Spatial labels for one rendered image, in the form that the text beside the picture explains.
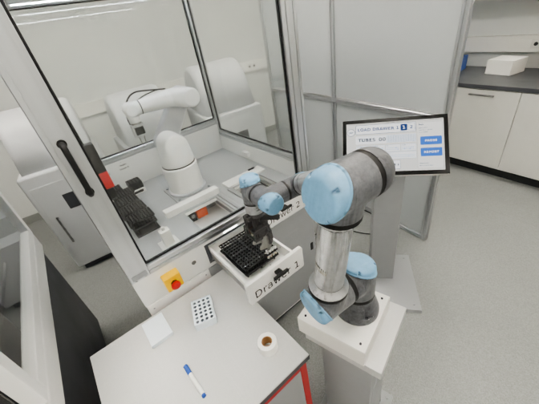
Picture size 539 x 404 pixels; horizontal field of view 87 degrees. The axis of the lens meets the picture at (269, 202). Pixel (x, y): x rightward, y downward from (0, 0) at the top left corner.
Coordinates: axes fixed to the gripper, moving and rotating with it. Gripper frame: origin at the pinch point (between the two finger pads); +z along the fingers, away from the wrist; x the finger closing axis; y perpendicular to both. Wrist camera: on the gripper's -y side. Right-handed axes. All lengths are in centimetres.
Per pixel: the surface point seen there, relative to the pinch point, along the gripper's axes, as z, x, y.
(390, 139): -17, 6, -86
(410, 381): 93, 56, -36
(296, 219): 19.0, -21.1, -37.4
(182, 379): 18, 11, 53
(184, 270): 7.5, -24.2, 30.3
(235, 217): -4.2, -22.8, -0.5
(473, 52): -10, -46, -356
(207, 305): 14.4, -5.7, 31.3
